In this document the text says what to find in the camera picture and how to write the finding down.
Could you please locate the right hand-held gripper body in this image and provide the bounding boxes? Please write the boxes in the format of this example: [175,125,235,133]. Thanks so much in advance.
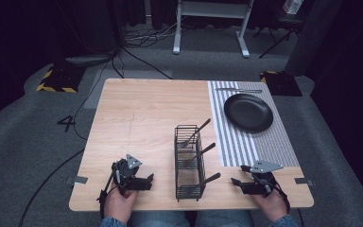
[250,160,285,199]

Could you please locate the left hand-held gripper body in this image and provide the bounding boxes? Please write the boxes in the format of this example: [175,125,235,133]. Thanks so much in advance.
[111,153,147,194]

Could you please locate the person's left hand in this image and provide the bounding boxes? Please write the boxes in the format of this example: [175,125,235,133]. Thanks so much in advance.
[102,185,140,225]

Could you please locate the person's right hand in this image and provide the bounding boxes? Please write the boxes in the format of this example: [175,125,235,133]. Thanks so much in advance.
[251,188,289,223]

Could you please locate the grey striped placemat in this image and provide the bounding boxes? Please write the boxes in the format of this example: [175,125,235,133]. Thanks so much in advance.
[207,80,301,168]

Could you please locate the grey tape strip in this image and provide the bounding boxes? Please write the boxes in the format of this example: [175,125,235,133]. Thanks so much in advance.
[65,175,89,186]
[294,177,315,187]

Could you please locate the person's legs in jeans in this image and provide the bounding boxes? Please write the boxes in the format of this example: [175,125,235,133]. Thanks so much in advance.
[128,209,255,227]

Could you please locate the black round plate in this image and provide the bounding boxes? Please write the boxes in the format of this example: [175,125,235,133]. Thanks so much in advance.
[223,93,274,133]

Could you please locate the silver cutlery piece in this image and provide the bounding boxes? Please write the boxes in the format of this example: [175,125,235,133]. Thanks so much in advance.
[215,87,263,95]

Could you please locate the black tripod stand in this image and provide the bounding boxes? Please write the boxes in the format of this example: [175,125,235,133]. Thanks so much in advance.
[252,12,307,60]

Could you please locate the white box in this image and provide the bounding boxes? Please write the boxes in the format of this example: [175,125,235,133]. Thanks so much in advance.
[282,0,304,16]

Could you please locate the left hand-held gripper cable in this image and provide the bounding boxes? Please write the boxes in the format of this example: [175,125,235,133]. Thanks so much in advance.
[96,169,118,219]

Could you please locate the hand-held gripper cable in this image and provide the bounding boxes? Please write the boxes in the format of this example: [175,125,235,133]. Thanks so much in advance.
[272,179,292,216]
[96,169,118,219]

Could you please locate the right hand-held gripper cable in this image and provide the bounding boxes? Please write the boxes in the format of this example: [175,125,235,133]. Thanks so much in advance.
[272,179,292,216]

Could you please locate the dark-handled knife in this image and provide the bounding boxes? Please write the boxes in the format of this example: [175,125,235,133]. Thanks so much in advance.
[182,171,222,194]

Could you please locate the black wire cutlery basket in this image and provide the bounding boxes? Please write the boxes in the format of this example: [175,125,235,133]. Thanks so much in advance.
[174,124,207,202]

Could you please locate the dark-handled spoon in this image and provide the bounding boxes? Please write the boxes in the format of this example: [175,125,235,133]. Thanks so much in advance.
[182,142,217,167]

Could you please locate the dark-handled fork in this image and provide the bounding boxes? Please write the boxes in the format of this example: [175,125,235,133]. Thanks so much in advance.
[181,117,213,148]

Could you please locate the black floor cable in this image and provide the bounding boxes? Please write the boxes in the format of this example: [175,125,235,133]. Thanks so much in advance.
[71,56,121,142]
[18,147,87,227]

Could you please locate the black yellow striped base plate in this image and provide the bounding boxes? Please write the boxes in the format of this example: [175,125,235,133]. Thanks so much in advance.
[36,63,87,95]
[259,70,303,97]

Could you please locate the bundle of floor cables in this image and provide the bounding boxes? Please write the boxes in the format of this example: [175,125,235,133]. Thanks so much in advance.
[119,15,188,79]

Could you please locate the white metal desk frame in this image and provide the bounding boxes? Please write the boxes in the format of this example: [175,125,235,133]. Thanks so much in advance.
[172,0,255,60]

